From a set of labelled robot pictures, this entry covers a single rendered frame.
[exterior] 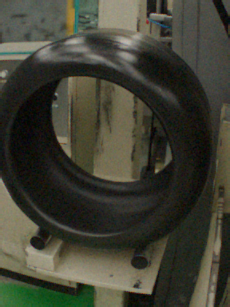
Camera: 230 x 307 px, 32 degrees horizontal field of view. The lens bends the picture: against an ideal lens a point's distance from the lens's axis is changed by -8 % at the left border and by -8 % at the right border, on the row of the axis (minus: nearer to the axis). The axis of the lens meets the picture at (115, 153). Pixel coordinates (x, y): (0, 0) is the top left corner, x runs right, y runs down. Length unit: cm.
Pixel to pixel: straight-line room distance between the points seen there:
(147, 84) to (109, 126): 47
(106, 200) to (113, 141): 18
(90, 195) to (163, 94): 52
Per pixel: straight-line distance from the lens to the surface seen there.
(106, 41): 89
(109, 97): 128
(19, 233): 208
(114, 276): 117
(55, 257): 116
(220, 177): 125
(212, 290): 85
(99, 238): 104
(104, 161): 136
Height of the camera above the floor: 157
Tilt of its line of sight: 24 degrees down
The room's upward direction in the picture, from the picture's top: 2 degrees clockwise
